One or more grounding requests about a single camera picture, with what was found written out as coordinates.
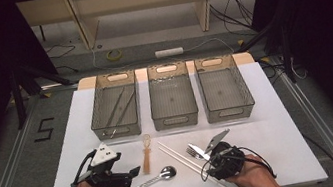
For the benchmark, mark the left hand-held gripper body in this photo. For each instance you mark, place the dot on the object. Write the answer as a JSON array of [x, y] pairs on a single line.
[[103, 154]]

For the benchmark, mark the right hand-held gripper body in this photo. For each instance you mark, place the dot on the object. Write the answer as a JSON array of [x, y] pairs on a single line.
[[226, 163]]

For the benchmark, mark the metal spoon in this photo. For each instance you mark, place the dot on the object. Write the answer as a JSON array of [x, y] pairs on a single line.
[[168, 172]]

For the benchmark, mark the smoky clear plastic bin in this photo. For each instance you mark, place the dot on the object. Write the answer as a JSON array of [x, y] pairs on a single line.
[[103, 83], [173, 106], [222, 98]]

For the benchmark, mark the person's right hand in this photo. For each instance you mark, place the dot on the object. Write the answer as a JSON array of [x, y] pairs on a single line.
[[258, 176]]

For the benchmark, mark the light wooden board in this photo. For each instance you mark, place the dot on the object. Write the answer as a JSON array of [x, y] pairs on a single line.
[[87, 83]]

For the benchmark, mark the yellow tape roll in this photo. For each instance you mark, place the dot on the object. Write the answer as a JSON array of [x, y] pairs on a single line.
[[108, 56]]

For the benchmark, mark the black metal stand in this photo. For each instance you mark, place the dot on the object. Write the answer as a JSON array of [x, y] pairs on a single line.
[[286, 54], [17, 97]]

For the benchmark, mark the white power strip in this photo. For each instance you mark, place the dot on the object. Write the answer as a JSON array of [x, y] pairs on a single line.
[[169, 52]]

